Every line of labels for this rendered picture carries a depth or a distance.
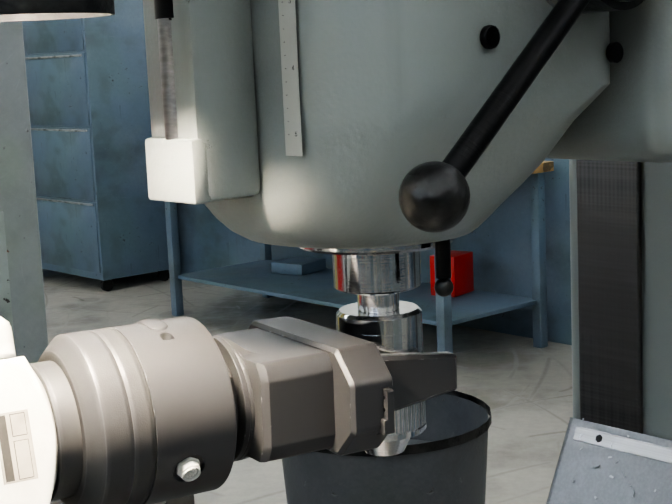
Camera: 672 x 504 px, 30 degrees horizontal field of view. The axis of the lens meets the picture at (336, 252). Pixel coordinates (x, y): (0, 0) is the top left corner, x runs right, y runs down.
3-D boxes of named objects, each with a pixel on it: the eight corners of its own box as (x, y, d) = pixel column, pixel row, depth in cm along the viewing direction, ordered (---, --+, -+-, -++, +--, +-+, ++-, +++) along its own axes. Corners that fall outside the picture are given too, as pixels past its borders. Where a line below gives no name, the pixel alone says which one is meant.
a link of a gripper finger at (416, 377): (449, 397, 69) (353, 417, 65) (448, 340, 68) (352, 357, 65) (467, 403, 67) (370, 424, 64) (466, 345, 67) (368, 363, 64)
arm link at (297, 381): (394, 312, 61) (169, 348, 55) (399, 501, 63) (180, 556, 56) (270, 279, 72) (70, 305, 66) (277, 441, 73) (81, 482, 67)
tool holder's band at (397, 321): (410, 313, 71) (409, 296, 71) (432, 331, 67) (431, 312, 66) (329, 321, 70) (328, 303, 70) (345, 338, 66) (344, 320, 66)
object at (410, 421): (414, 413, 72) (410, 313, 71) (436, 436, 68) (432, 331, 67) (334, 421, 71) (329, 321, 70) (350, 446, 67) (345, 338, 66)
